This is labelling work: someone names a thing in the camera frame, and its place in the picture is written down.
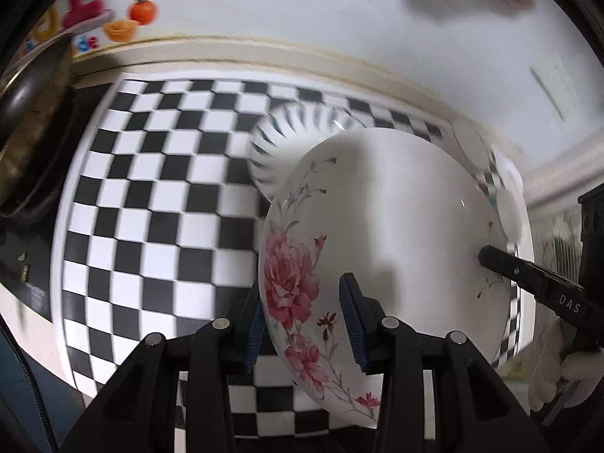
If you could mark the colourful wall stickers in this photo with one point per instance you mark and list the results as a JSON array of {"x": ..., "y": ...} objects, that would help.
[{"x": 89, "y": 4}]

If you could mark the black and white checkered mat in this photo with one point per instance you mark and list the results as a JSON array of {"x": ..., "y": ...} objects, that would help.
[{"x": 155, "y": 207}]

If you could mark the white bowl with pink flowers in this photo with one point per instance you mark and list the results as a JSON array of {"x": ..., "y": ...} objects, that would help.
[{"x": 406, "y": 217}]

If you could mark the white wall socket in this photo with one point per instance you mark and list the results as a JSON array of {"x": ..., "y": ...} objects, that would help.
[{"x": 552, "y": 85}]

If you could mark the black stove top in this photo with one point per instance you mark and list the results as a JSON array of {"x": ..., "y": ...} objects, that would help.
[{"x": 80, "y": 122}]

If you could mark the white bowl with striped rim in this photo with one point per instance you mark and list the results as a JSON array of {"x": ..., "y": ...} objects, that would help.
[{"x": 513, "y": 207}]

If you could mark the person's right hand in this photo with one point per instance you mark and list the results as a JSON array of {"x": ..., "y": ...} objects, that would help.
[{"x": 547, "y": 368}]

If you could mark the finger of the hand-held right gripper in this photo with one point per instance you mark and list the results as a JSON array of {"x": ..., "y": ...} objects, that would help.
[{"x": 519, "y": 273}]

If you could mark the white plate with blue leaves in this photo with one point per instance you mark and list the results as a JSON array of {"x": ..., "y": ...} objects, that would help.
[{"x": 292, "y": 134}]

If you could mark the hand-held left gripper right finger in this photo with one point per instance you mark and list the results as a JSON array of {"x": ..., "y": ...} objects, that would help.
[{"x": 353, "y": 325}]

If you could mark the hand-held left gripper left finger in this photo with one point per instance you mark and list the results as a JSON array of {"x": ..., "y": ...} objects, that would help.
[{"x": 254, "y": 335}]

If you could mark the dark wok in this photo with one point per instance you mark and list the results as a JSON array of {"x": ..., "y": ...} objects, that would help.
[{"x": 33, "y": 118}]

